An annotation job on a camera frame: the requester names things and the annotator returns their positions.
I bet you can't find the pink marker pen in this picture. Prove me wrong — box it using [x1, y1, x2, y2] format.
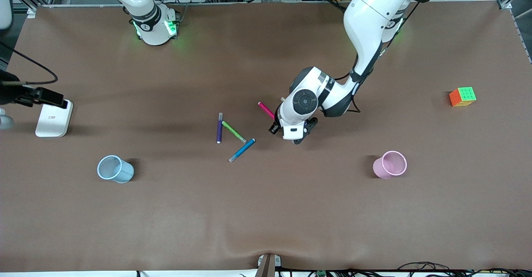
[258, 101, 276, 120]

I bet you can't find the blue marker pen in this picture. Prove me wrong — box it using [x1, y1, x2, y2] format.
[228, 138, 256, 163]

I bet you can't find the white desk stand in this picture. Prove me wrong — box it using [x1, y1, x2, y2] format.
[35, 99, 74, 138]

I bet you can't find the green marker pen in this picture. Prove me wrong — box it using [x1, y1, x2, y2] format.
[222, 121, 248, 144]

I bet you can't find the brown table mat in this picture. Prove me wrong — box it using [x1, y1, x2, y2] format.
[0, 0, 532, 273]

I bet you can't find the pink mesh cup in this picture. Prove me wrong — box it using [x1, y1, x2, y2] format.
[372, 151, 408, 179]

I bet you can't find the light blue mesh cup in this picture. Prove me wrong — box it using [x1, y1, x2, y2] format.
[97, 155, 135, 183]

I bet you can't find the colourful puzzle cube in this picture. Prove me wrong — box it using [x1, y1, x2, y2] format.
[449, 87, 477, 107]

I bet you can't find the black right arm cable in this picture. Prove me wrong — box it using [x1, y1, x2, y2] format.
[0, 42, 59, 85]

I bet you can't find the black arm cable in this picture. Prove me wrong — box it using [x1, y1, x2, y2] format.
[0, 42, 59, 85]
[332, 40, 389, 115]

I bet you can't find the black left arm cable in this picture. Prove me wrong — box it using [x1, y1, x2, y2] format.
[332, 40, 389, 115]

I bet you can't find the black cable bundle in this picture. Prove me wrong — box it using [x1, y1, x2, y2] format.
[276, 262, 532, 277]

